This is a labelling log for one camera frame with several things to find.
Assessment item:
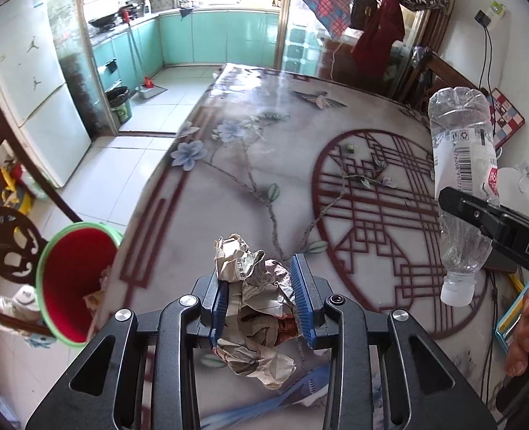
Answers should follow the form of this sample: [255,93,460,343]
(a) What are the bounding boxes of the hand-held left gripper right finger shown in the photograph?
[290,254,498,430]

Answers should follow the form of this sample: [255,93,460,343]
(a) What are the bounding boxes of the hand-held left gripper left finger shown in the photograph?
[25,273,229,430]

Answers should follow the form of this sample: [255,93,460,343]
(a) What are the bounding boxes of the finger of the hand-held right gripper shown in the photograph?
[438,187,514,245]

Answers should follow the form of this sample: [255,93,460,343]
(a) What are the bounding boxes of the paper wrapper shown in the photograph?
[213,233,303,390]

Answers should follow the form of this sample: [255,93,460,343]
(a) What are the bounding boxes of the clear plastic bottle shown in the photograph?
[428,86,502,307]

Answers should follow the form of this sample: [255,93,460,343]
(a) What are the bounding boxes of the red bucket with green rim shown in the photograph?
[36,221,124,348]

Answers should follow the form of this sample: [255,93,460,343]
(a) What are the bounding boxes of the person's right hand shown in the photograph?
[505,287,529,378]

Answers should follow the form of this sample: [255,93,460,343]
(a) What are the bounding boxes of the white round plastic device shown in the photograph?
[497,166,529,216]

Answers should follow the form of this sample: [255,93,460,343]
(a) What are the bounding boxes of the teal box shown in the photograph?
[495,275,529,350]

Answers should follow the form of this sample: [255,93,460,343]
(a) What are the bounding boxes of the checked seat cushion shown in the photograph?
[489,87,526,148]

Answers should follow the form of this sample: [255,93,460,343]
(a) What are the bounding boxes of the plain wooden chair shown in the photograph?
[408,49,489,113]

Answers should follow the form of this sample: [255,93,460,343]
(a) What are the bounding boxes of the white cap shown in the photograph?
[14,284,41,319]

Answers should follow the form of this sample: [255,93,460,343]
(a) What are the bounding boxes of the red hanging garment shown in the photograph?
[352,0,406,79]

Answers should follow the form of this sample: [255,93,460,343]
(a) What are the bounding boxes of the black and green waste bin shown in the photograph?
[105,86,133,128]

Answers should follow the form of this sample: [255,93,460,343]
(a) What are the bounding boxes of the metal dustpan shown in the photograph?
[134,85,167,99]

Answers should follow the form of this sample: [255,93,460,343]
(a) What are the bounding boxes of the dark carved wooden chair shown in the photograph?
[0,99,86,336]

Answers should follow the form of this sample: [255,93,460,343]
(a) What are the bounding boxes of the brown handbag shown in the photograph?
[352,0,379,30]

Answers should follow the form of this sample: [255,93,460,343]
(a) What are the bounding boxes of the yellow toy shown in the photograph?
[0,161,34,216]

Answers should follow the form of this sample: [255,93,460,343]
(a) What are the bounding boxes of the mop with red head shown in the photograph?
[123,9,155,89]

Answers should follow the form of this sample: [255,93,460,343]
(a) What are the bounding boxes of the plaid hanging cloth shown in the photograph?
[301,0,352,39]

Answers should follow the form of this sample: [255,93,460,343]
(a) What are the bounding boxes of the teal kitchen cabinets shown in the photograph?
[90,9,281,99]

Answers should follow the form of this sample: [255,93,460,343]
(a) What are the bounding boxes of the white refrigerator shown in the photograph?
[0,0,92,189]

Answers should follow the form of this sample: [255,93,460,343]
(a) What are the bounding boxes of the black wok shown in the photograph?
[87,15,122,30]

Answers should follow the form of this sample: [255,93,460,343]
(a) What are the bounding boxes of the charger cable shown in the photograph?
[477,22,494,95]

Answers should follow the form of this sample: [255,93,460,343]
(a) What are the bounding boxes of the wall socket with charger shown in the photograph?
[473,2,507,25]

